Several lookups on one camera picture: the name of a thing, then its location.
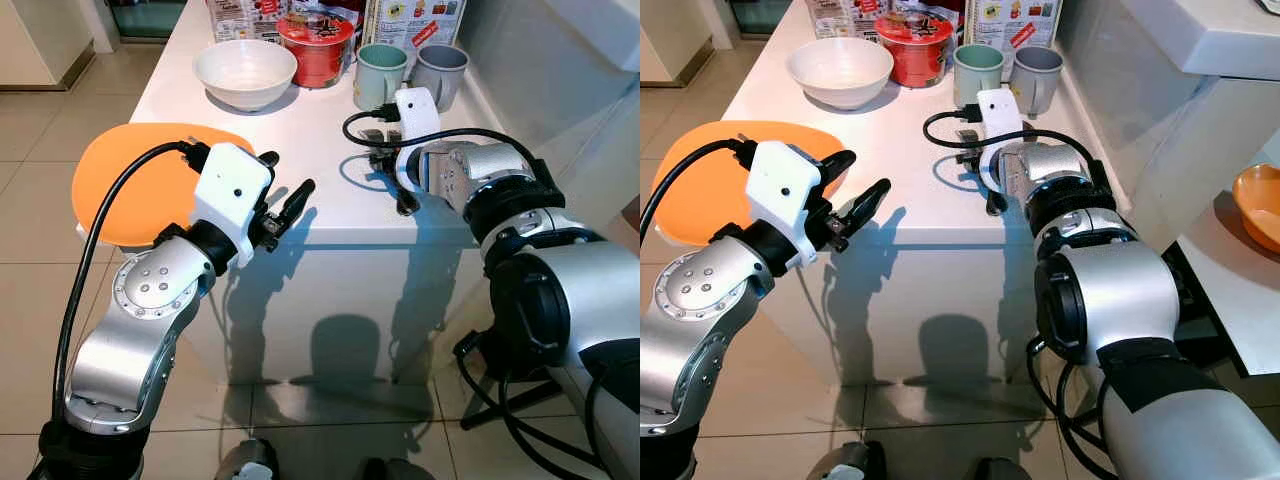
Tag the white side shelf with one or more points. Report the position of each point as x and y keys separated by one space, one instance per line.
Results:
x=1245 y=300

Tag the green mug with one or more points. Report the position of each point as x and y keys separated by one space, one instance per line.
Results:
x=378 y=78
x=976 y=75

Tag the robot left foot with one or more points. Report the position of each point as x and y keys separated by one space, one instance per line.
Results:
x=845 y=462
x=248 y=462

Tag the orange bowl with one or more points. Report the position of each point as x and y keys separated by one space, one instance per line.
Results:
x=1262 y=205

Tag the white table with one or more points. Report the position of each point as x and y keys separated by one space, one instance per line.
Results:
x=930 y=290
x=340 y=290

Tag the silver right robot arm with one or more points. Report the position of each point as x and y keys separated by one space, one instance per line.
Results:
x=580 y=290
x=1120 y=300

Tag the white counter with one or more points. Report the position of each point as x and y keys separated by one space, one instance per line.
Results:
x=1180 y=90

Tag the white ceramic bowl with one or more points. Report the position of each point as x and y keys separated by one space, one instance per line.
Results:
x=838 y=68
x=245 y=68

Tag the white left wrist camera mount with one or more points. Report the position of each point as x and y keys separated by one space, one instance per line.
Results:
x=788 y=190
x=230 y=190

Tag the printed snack packet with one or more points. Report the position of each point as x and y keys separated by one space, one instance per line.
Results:
x=240 y=18
x=840 y=15

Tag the printed menu card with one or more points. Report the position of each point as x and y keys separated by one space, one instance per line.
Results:
x=415 y=22
x=1012 y=22

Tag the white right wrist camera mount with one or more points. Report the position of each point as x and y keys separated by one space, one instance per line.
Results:
x=416 y=125
x=1000 y=125

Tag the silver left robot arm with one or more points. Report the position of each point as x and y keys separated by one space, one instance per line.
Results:
x=140 y=300
x=700 y=300

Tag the grey mug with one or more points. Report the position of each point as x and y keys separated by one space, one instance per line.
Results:
x=1036 y=75
x=440 y=75

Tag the red instant noodle cup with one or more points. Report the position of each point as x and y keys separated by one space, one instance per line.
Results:
x=915 y=50
x=315 y=50

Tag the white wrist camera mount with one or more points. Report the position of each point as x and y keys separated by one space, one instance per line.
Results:
x=788 y=190
x=230 y=190
x=1000 y=125
x=416 y=125

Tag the beige cabinet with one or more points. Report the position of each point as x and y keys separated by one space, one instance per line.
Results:
x=40 y=40
x=660 y=40

